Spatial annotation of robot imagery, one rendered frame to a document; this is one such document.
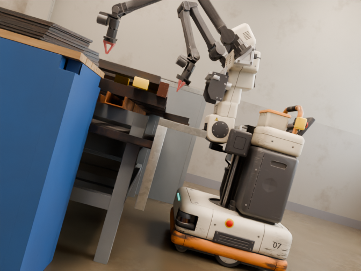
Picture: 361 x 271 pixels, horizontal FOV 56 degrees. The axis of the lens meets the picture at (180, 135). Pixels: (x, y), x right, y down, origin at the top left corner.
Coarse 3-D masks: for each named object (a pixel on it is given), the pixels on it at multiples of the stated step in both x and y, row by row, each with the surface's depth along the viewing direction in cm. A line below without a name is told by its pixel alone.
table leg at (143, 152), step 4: (148, 124) 289; (152, 124) 289; (148, 128) 289; (152, 128) 289; (148, 132) 289; (152, 132) 289; (144, 148) 289; (140, 152) 289; (144, 152) 289; (140, 156) 289; (144, 156) 289; (140, 160) 289; (144, 160) 289; (136, 164) 289; (140, 172) 289; (136, 180) 289; (136, 184) 289; (132, 188) 289; (136, 188) 292; (132, 192) 289; (132, 196) 289
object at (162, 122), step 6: (162, 120) 137; (168, 120) 137; (168, 126) 137; (174, 126) 137; (180, 126) 138; (186, 126) 138; (186, 132) 138; (192, 132) 138; (198, 132) 138; (204, 132) 138
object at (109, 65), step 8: (104, 64) 142; (112, 64) 142; (104, 72) 165; (112, 72) 148; (120, 72) 143; (128, 72) 143; (136, 72) 143; (144, 72) 143; (112, 80) 186; (152, 80) 143; (160, 80) 148; (152, 88) 168
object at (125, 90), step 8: (104, 80) 144; (104, 88) 145; (112, 88) 145; (120, 88) 145; (128, 88) 145; (136, 88) 145; (128, 96) 145; (136, 96) 145; (144, 96) 145; (152, 96) 146; (152, 104) 146; (160, 104) 146
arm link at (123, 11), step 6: (132, 0) 193; (138, 0) 193; (144, 0) 192; (150, 0) 192; (156, 0) 192; (120, 6) 193; (126, 6) 193; (132, 6) 193; (138, 6) 193; (144, 6) 195; (120, 12) 193; (126, 12) 195
